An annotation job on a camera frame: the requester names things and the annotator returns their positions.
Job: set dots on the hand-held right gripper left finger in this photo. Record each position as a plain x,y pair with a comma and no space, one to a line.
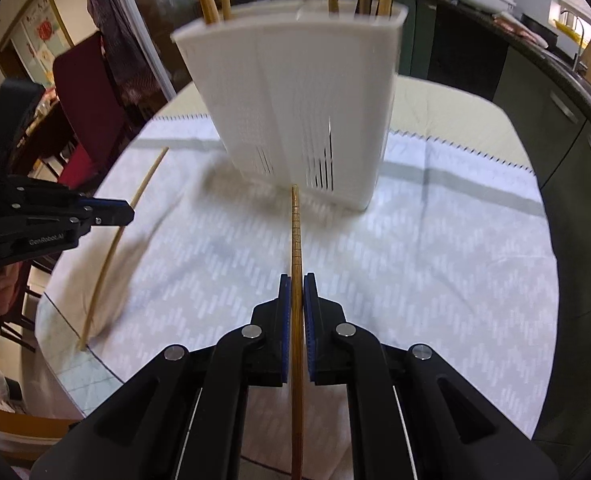
285,310

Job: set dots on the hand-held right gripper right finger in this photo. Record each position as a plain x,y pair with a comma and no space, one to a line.
309,320

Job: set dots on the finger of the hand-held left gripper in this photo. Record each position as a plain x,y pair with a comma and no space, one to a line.
117,214
95,202

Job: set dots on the white plastic utensil holder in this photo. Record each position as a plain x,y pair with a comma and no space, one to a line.
285,100

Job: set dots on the cluttered wooden side table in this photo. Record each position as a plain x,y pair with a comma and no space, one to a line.
50,130

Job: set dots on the red chair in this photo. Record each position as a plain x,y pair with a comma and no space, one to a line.
95,110

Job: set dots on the white grey-striped tablecloth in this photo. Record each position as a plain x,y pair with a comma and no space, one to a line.
425,285

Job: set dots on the purple plaid hanging cloth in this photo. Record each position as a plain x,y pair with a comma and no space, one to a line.
117,35

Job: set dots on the glass sliding door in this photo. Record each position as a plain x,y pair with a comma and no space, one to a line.
165,0

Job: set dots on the beige table cover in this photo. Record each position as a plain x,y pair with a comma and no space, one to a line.
450,110

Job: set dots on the green kitchen cabinets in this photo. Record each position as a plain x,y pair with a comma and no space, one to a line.
550,125

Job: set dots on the pink dish cloth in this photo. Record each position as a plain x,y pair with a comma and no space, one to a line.
523,27

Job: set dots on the small steel faucet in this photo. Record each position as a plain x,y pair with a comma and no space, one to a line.
575,40

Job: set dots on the yellow drain tray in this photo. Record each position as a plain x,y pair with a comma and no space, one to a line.
565,28

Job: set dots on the wall poster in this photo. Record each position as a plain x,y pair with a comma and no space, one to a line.
40,35

